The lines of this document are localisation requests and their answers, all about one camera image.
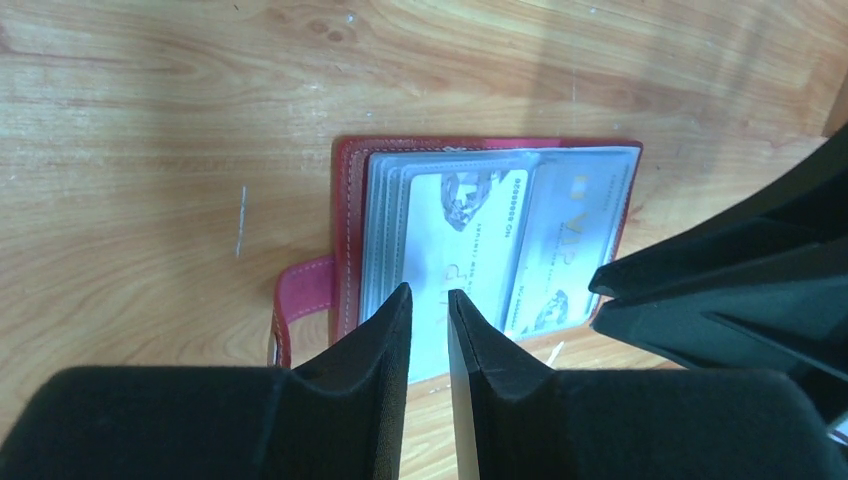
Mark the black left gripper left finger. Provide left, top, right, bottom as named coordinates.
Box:
left=1, top=284, right=413, bottom=479

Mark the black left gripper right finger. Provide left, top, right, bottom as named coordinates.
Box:
left=448, top=290, right=847, bottom=479

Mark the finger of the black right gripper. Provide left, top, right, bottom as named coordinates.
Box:
left=589, top=130, right=847, bottom=418

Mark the red leather card holder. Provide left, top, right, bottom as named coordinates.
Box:
left=267, top=135, right=644, bottom=368

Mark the white diamond card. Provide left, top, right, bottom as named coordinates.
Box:
left=401, top=170, right=528, bottom=382

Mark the silver VIP card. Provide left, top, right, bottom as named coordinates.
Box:
left=504, top=148, right=639, bottom=339

